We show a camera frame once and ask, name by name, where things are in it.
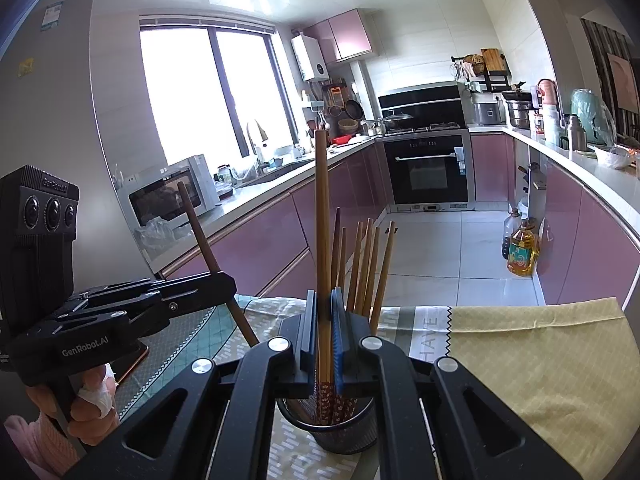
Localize pink kitchen counter cabinets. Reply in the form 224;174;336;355
470;127;640;306

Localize white bottle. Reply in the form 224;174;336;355
542;105;563;145

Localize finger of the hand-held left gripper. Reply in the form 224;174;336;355
67;272;223;311
50;274;237;333

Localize person's left forearm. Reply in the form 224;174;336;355
5;412;81;480

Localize light wooden chopstick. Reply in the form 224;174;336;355
314;129;335;426

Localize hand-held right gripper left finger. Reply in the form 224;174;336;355
65;289;321;480

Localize clear plastic bottle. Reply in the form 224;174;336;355
501;206;525;260

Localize clear plastic bag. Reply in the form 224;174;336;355
134;216;195;258

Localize pink kettle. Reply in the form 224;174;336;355
536;78;559;108

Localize white microwave oven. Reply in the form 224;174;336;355
127;154;222;228

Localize dark brown wooden chopstick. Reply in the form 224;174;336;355
176;182;261;348

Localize framed wall painting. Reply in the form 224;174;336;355
606;51;640;112

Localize pink wall cabinet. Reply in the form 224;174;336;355
304;8;375;64

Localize silver rice cooker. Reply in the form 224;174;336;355
471;101;505;127

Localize yellow cooking oil bottle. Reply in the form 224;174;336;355
506;220;542;277

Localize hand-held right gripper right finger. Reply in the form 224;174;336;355
330;287;583;480

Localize lidded wok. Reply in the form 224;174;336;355
382;111;416;134

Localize patchwork printed tablecloth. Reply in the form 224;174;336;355
112;292;633;480

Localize pink sink counter cabinets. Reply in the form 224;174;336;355
145;137;388;301

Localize black built-in oven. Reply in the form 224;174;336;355
382;132;475;211

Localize bunch of wooden chopsticks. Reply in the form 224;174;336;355
330;207;397;426

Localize black wall rack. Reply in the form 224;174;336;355
451;48;512;92

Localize person's left hand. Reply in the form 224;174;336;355
27;365;120;443

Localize sink faucet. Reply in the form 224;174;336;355
246;119;268;160

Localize black smartphone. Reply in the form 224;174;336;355
107;342;151;386

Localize grey refrigerator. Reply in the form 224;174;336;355
0;0;168;281

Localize kitchen window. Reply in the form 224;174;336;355
139;14;298;173

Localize white water heater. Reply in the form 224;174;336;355
291;33;331;82

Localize steel thermos flask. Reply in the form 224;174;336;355
561;113;588;152

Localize wooden cutting board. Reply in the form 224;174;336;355
480;48;505;75

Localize green covered appliance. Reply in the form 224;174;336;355
570;88;617;147

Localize black mesh holder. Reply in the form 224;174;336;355
276;392;378;456

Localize white bowl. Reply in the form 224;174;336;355
594;146;636;170

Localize steel steamer pot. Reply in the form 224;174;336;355
504;92;535;129

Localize black range hood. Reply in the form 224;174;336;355
377;81;468;128

